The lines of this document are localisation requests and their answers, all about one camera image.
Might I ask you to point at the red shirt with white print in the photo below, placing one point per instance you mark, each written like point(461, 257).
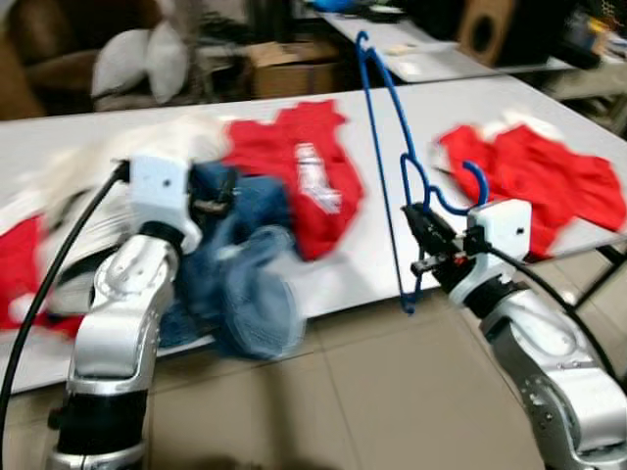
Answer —
point(284, 147)

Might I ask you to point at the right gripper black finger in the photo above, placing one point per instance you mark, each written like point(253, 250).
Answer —
point(426, 223)
point(431, 265)

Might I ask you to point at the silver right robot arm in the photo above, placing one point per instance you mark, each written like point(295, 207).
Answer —
point(549, 362)

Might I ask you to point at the small white garment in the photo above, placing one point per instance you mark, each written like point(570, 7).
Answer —
point(500, 122)

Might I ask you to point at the blue clothes hanger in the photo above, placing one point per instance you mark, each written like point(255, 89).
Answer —
point(482, 184)

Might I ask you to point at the plain red shirt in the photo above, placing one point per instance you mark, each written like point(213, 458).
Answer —
point(549, 176)

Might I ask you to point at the white side table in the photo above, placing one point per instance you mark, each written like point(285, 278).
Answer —
point(441, 61)

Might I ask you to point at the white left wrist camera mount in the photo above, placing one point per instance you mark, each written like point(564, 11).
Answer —
point(157, 186)

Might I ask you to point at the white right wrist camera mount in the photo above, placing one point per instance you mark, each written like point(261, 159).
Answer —
point(498, 235)

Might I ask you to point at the black device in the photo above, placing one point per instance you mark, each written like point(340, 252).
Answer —
point(382, 12)

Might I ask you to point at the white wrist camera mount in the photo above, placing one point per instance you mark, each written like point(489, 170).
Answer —
point(498, 235)
point(157, 186)

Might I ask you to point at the wooden black speaker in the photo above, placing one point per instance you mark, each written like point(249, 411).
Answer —
point(485, 29)

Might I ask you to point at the black table leg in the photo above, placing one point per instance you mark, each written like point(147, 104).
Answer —
point(598, 279)

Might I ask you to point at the brown armchair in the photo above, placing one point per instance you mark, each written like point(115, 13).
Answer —
point(59, 59)

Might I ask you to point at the grey pillow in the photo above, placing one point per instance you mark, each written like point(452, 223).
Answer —
point(168, 61)
point(122, 61)

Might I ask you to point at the white remote control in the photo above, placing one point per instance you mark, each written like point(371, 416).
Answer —
point(397, 47)

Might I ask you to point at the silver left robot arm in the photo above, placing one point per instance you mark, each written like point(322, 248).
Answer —
point(127, 304)

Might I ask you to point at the brown cardboard box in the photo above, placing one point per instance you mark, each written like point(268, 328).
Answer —
point(294, 64)

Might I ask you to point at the small white object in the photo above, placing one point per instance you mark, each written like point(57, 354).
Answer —
point(407, 69)

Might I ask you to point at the red cloth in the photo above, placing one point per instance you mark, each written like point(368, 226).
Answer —
point(20, 264)

